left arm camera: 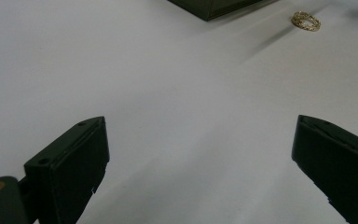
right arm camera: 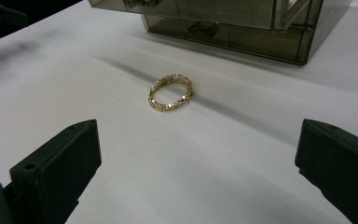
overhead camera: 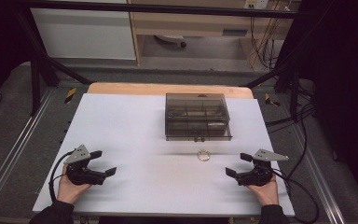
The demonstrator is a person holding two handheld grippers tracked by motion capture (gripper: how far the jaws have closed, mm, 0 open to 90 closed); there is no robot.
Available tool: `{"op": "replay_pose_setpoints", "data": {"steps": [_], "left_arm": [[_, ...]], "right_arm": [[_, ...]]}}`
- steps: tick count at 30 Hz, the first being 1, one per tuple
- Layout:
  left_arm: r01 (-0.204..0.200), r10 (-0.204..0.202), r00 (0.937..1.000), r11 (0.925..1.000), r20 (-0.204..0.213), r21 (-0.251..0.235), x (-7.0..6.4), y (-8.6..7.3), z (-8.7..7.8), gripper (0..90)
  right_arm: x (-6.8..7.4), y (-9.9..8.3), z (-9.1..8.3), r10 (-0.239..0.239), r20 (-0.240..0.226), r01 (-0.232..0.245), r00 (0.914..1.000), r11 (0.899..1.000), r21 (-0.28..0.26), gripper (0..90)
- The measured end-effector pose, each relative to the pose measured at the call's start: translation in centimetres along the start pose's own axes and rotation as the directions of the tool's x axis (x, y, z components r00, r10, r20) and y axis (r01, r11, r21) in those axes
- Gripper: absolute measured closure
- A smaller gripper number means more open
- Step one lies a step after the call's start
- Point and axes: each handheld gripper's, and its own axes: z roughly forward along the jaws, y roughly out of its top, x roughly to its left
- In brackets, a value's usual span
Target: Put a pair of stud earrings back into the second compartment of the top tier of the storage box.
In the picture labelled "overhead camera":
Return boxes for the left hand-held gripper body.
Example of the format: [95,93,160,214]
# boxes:
[62,144,107,187]

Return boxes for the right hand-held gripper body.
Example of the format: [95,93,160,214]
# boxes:
[235,148,290,188]

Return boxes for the gold ring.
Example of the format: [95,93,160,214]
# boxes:
[197,149,212,162]

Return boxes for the smoky transparent compartment box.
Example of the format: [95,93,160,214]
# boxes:
[164,92,233,143]

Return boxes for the person's right hand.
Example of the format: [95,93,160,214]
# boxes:
[246,173,281,206]

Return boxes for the person's left hand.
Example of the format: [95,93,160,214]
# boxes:
[57,164,93,205]

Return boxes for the yellow black tape marker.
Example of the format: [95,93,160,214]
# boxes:
[264,92,282,107]
[63,87,77,105]

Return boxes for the black metal stand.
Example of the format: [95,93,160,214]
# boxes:
[243,59,304,124]
[13,8,94,117]

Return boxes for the white cabinet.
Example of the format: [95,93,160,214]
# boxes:
[30,7,137,61]

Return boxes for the black curtain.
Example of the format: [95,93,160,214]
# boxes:
[283,0,358,213]
[0,0,36,113]

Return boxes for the office chair base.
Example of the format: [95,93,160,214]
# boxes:
[153,34,188,49]

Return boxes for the wooden desk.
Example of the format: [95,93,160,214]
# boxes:
[126,0,303,65]

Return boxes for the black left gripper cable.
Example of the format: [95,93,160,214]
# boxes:
[48,149,76,203]

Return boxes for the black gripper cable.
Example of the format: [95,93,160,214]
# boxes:
[48,149,76,203]
[271,167,320,224]

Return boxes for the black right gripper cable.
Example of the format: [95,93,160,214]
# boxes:
[271,167,320,224]

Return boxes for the aluminium floor rail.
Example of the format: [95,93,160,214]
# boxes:
[290,122,347,224]
[0,88,56,213]

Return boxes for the black floor cables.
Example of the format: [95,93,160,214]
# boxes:
[264,102,315,134]

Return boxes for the bundle of hanging cables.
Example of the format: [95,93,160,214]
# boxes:
[249,8,285,71]

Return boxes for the white wall socket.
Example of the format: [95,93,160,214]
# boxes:
[243,0,270,10]

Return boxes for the black metal frame bar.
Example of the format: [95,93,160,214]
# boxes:
[18,0,302,19]

